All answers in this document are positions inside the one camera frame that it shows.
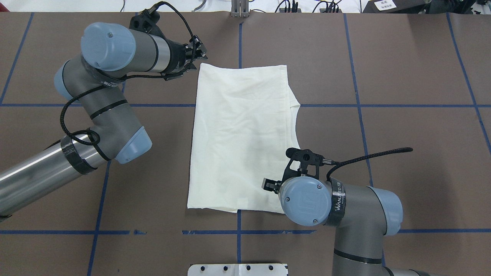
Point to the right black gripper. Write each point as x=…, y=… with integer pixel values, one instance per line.
x=271, y=186

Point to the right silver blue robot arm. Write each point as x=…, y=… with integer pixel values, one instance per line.
x=362, y=216

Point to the black power adapter box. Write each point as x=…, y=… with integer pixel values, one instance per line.
x=396, y=6

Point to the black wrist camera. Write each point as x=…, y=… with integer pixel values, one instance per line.
x=146, y=22
x=306, y=158

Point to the aluminium frame post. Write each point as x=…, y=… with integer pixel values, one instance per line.
x=240, y=8

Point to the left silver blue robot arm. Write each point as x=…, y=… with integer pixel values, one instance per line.
x=98, y=122

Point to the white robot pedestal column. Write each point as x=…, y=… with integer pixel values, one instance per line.
x=251, y=269

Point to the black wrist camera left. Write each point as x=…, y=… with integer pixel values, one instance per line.
x=146, y=22

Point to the cream long-sleeve cat shirt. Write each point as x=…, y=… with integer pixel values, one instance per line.
x=245, y=120

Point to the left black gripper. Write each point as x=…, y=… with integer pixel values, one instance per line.
x=177, y=55

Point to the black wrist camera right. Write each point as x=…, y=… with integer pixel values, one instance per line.
x=306, y=158

